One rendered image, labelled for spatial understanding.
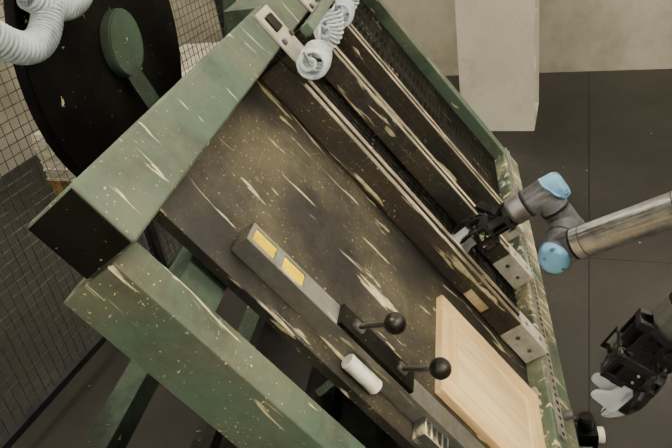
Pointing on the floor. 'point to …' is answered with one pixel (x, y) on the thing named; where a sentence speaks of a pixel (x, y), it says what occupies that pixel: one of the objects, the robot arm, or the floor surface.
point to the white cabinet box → (498, 31)
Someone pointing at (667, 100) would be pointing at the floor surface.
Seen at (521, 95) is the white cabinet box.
